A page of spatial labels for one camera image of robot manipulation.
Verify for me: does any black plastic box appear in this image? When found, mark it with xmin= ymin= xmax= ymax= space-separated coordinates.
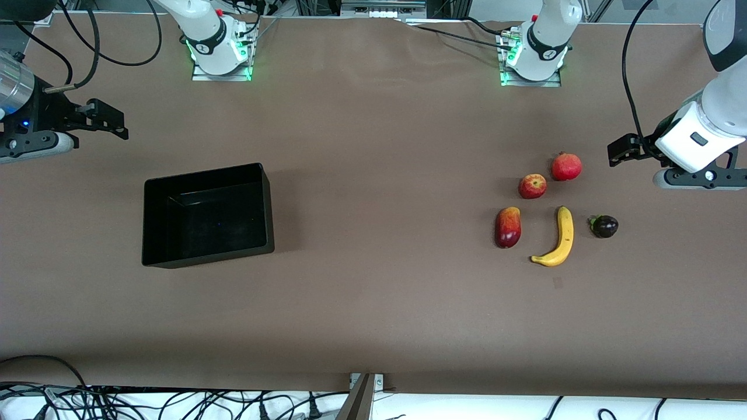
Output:
xmin=141 ymin=163 xmax=275 ymax=270

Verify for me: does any brown table cover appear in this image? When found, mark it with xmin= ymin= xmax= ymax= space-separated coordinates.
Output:
xmin=0 ymin=12 xmax=747 ymax=400

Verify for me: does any dark purple mangosteen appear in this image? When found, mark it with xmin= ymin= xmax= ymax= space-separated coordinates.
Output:
xmin=588 ymin=214 xmax=619 ymax=239

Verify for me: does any yellow banana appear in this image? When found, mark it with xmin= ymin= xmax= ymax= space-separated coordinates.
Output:
xmin=530 ymin=206 xmax=575 ymax=268

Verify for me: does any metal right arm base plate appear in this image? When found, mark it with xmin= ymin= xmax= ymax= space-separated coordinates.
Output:
xmin=191 ymin=57 xmax=253 ymax=82

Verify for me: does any grey electronics rack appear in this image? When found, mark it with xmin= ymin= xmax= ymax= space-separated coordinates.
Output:
xmin=340 ymin=0 xmax=427 ymax=19

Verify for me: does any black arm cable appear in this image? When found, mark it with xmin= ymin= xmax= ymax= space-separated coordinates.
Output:
xmin=12 ymin=0 xmax=163 ymax=95
xmin=621 ymin=0 xmax=659 ymax=148

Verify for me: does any dark aluminium profile beam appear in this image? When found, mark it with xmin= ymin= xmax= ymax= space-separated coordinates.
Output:
xmin=335 ymin=373 xmax=375 ymax=420

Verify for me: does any black cable pair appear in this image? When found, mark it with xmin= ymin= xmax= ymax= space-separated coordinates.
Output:
xmin=403 ymin=16 xmax=520 ymax=51

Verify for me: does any red yellow mango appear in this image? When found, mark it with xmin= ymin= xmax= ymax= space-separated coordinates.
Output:
xmin=494 ymin=206 xmax=522 ymax=250

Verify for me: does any red yellow apple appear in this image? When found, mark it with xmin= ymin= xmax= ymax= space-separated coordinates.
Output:
xmin=518 ymin=173 xmax=548 ymax=200

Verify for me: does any red pomegranate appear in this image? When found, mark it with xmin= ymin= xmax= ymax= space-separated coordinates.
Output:
xmin=550 ymin=152 xmax=583 ymax=182

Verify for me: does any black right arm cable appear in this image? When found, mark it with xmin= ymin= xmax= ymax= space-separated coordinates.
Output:
xmin=12 ymin=0 xmax=163 ymax=95

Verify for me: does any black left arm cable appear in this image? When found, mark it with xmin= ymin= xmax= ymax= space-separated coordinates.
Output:
xmin=621 ymin=0 xmax=659 ymax=148

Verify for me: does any thick black looped cable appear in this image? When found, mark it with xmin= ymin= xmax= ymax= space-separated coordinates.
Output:
xmin=0 ymin=354 xmax=89 ymax=390

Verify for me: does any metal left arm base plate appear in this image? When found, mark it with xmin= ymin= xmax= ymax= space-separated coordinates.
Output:
xmin=500 ymin=63 xmax=563 ymax=88

